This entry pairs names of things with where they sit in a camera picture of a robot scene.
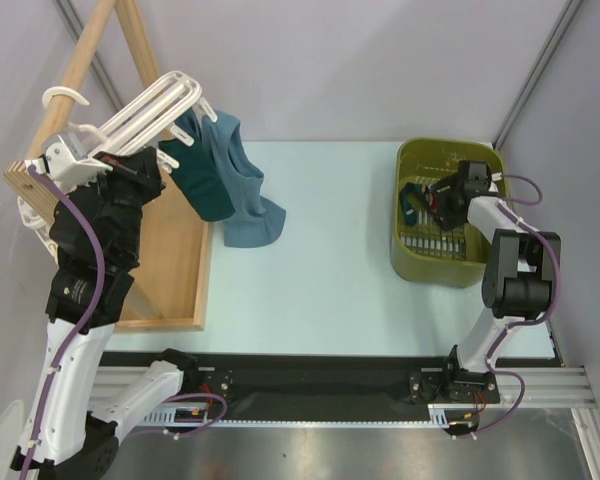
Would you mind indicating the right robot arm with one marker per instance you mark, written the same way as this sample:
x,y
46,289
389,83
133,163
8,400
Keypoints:
x,y
521,280

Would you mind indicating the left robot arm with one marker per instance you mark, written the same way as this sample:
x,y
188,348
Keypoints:
x,y
63,438

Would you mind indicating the dark green sock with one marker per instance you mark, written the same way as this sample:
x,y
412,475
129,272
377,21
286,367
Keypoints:
x,y
196,176

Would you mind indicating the blue sock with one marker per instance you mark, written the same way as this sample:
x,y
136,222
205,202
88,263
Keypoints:
x,y
257,221

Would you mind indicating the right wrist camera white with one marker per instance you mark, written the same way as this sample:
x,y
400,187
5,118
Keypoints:
x,y
496,179

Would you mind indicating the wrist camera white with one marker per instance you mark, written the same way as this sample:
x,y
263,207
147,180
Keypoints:
x,y
65,161
496,179

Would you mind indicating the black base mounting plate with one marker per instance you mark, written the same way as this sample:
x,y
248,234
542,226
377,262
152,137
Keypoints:
x,y
331,389

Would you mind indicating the wooden drying rack frame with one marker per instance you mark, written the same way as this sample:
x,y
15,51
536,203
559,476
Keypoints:
x,y
171,282

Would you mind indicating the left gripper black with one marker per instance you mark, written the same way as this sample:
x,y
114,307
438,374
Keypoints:
x,y
142,167

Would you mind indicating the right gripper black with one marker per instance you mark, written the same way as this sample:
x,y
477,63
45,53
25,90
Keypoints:
x,y
440,201

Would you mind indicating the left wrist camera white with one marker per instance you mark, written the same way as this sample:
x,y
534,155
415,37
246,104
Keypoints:
x,y
65,161

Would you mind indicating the white plastic clip hanger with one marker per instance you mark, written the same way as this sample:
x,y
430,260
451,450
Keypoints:
x,y
102,177

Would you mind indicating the aluminium rail frame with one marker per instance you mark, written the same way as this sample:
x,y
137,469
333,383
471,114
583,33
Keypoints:
x,y
526,388

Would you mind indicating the olive green plastic basket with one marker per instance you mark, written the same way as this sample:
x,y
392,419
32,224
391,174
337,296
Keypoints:
x,y
424,253

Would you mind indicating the green sock with reindeer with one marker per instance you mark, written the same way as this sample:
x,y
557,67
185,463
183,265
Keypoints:
x,y
413,198

